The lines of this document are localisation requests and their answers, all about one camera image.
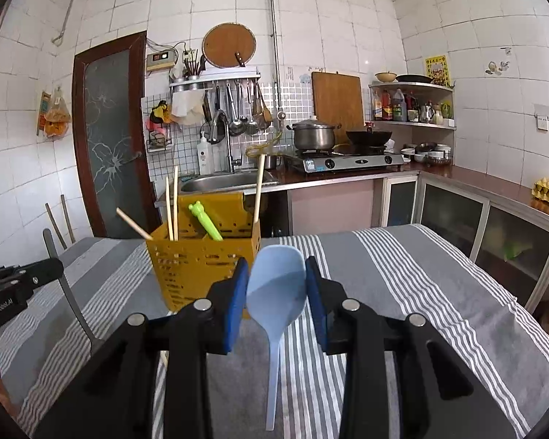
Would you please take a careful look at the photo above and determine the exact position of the hanging orange plastic bag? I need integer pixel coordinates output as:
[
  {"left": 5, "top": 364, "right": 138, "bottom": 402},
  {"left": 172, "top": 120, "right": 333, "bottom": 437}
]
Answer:
[{"left": 43, "top": 87, "right": 71, "bottom": 140}]

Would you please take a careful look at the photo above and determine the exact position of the brown frosted glass door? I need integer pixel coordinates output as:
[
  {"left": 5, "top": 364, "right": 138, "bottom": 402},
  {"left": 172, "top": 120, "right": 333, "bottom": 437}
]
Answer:
[{"left": 72, "top": 31, "right": 158, "bottom": 239}]

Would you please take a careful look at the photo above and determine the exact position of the cooking oil bottle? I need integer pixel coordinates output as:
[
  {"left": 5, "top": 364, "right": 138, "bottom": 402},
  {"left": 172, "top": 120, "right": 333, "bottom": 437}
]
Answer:
[{"left": 391, "top": 89, "right": 408, "bottom": 122}]

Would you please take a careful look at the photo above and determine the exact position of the stainless steel sink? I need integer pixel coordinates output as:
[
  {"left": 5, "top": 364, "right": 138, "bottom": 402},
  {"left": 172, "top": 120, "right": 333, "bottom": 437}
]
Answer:
[{"left": 179, "top": 170, "right": 280, "bottom": 194}]

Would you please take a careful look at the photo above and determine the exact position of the kitchen counter cabinet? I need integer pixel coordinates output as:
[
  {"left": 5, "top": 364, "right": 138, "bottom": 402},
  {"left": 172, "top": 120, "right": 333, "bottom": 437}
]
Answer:
[{"left": 261, "top": 165, "right": 549, "bottom": 316}]

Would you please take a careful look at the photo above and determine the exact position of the green plastic utensil handle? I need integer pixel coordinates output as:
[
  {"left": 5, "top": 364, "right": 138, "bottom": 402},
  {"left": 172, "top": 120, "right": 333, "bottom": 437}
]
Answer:
[{"left": 187, "top": 200, "right": 224, "bottom": 241}]

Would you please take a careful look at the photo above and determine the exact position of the wire wall basket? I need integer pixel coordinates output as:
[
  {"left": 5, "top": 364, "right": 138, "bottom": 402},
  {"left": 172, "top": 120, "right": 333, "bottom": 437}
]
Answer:
[{"left": 145, "top": 101, "right": 173, "bottom": 153}]

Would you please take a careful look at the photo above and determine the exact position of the vertical grey wall pipe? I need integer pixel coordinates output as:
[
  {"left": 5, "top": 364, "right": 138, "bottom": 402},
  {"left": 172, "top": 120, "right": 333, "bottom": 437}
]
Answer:
[{"left": 265, "top": 0, "right": 284, "bottom": 115}]

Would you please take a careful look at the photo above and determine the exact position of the wooden chopstick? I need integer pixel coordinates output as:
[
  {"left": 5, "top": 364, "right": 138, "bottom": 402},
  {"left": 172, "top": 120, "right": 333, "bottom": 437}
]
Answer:
[
  {"left": 165, "top": 175, "right": 173, "bottom": 241},
  {"left": 116, "top": 207, "right": 154, "bottom": 241},
  {"left": 253, "top": 154, "right": 266, "bottom": 226},
  {"left": 172, "top": 166, "right": 180, "bottom": 241}
]

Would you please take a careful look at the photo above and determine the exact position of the stainless steel cutlery piece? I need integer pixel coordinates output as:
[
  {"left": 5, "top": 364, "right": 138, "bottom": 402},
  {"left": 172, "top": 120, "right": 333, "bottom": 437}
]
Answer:
[{"left": 42, "top": 230, "right": 106, "bottom": 353}]

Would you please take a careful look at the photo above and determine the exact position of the steel gas stove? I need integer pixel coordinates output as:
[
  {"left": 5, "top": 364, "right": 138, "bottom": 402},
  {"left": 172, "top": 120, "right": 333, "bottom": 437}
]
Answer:
[{"left": 286, "top": 146, "right": 406, "bottom": 175}]

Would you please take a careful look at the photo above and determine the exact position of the yellow wall poster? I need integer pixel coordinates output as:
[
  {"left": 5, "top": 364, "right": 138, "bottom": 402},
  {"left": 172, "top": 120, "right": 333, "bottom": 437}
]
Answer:
[{"left": 423, "top": 55, "right": 453, "bottom": 87}]

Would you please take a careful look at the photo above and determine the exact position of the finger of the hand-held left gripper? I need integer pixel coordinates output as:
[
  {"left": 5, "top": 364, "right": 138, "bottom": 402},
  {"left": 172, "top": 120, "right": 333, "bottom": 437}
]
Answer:
[{"left": 0, "top": 257, "right": 66, "bottom": 301}]

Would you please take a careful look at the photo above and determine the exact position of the chrome faucet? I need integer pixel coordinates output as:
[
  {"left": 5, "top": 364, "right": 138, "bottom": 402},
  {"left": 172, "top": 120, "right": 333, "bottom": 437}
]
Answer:
[{"left": 210, "top": 110, "right": 243, "bottom": 173}]

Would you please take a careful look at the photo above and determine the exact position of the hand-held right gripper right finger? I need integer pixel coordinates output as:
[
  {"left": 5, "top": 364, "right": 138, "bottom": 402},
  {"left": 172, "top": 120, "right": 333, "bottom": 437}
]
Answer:
[{"left": 304, "top": 256, "right": 518, "bottom": 439}]

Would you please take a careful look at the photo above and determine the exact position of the wall tile sticker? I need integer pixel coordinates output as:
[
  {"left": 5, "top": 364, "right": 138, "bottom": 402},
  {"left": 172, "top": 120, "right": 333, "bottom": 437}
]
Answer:
[{"left": 485, "top": 47, "right": 512, "bottom": 76}]

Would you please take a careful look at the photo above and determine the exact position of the wall controller box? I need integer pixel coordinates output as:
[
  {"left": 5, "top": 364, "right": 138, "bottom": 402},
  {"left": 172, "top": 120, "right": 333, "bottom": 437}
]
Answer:
[{"left": 145, "top": 52, "right": 177, "bottom": 72}]

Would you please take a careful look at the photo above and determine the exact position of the corner wall shelf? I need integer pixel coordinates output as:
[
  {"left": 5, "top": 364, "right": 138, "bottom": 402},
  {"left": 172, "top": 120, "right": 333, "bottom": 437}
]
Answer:
[{"left": 368, "top": 81, "right": 457, "bottom": 131}]

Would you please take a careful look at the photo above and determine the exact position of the row of hanging kitchen utensils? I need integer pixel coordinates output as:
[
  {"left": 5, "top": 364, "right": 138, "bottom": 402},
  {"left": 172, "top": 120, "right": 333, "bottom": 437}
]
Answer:
[{"left": 202, "top": 80, "right": 274, "bottom": 137}]

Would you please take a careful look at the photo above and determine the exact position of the yellow perforated utensil holder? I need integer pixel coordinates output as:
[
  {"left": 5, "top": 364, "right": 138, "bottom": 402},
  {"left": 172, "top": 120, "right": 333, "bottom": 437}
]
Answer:
[{"left": 145, "top": 192, "right": 262, "bottom": 321}]

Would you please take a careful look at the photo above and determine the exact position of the round wooden board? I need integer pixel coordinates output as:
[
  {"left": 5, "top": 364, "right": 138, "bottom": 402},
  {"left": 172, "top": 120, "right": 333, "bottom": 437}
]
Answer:
[{"left": 202, "top": 23, "right": 257, "bottom": 70}]

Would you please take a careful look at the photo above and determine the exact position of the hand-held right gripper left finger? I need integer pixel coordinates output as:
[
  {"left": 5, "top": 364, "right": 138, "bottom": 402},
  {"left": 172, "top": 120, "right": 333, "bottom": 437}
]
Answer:
[{"left": 34, "top": 257, "right": 250, "bottom": 439}]

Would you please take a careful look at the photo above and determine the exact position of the wooden stick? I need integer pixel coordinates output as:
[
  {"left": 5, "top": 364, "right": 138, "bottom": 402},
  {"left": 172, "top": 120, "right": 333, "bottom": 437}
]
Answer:
[
  {"left": 45, "top": 202, "right": 68, "bottom": 250},
  {"left": 60, "top": 194, "right": 76, "bottom": 244}
]

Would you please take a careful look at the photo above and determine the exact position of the grey white striped tablecloth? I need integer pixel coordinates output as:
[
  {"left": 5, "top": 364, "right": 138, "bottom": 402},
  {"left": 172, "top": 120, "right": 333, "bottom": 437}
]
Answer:
[{"left": 0, "top": 224, "right": 549, "bottom": 439}]

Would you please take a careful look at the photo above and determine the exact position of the yellow hose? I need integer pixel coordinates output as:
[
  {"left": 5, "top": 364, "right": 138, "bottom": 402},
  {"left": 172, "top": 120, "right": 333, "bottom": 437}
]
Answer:
[{"left": 246, "top": 143, "right": 298, "bottom": 159}]

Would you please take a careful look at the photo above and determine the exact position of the white hanging cloth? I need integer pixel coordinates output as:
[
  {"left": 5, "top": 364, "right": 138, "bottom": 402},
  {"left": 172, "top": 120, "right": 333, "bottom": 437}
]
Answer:
[{"left": 171, "top": 91, "right": 203, "bottom": 125}]

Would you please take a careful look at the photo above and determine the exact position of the steel pot with lid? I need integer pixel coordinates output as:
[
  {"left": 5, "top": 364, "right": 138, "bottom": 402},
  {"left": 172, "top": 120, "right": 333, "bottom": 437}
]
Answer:
[{"left": 286, "top": 118, "right": 341, "bottom": 151}]

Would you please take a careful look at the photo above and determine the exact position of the white soap bottle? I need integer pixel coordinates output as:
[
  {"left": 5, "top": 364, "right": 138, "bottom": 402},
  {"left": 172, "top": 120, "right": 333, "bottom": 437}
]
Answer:
[{"left": 197, "top": 132, "right": 213, "bottom": 175}]

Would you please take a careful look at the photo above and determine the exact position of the rectangular wooden cutting board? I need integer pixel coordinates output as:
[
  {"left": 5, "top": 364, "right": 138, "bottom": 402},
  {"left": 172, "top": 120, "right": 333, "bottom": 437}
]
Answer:
[{"left": 311, "top": 71, "right": 364, "bottom": 145}]

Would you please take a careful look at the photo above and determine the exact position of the light blue plastic spoon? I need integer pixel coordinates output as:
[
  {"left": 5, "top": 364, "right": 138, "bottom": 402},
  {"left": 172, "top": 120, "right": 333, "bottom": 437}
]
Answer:
[{"left": 246, "top": 245, "right": 308, "bottom": 431}]

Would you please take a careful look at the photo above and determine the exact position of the metal wall rack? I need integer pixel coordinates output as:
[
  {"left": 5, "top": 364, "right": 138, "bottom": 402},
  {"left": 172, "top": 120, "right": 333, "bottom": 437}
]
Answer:
[{"left": 168, "top": 68, "right": 261, "bottom": 93}]

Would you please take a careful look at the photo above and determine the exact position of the black wok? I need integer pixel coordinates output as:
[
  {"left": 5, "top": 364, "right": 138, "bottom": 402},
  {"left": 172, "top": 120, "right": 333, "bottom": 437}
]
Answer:
[{"left": 345, "top": 129, "right": 393, "bottom": 148}]

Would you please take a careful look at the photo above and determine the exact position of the grey wall conduit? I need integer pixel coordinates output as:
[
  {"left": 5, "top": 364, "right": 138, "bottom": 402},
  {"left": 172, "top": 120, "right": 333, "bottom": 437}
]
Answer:
[{"left": 52, "top": 0, "right": 109, "bottom": 47}]

